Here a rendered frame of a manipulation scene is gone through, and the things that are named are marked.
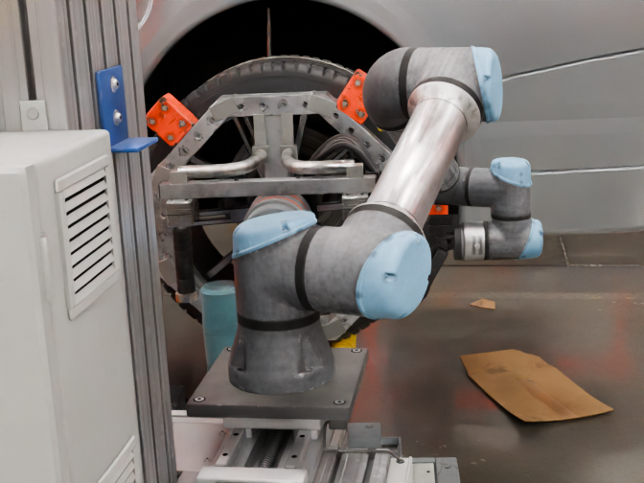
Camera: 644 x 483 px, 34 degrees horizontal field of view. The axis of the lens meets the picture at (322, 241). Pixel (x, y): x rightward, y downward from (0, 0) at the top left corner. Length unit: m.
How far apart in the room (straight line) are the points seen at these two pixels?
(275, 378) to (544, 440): 1.86
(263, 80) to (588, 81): 0.73
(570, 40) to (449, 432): 1.33
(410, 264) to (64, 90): 0.52
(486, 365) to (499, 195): 1.75
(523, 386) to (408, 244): 2.24
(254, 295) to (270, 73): 0.94
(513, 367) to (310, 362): 2.30
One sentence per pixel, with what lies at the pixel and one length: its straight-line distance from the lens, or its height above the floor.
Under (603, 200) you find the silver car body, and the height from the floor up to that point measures 0.82.
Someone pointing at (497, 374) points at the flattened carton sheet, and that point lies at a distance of 3.64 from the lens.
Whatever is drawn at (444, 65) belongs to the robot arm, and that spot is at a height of 1.22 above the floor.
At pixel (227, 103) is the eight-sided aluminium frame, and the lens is 2.21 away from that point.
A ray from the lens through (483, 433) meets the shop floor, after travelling 3.24.
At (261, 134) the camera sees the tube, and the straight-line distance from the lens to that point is 2.21.
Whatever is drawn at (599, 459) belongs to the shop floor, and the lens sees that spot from 3.12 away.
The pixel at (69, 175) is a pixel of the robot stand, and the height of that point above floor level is 1.21.
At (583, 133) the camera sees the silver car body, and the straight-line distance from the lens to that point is 2.47.
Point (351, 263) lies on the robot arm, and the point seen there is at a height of 1.01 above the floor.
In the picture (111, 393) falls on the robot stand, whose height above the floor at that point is 0.98.
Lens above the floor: 1.38
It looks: 15 degrees down
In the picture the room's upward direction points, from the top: 3 degrees counter-clockwise
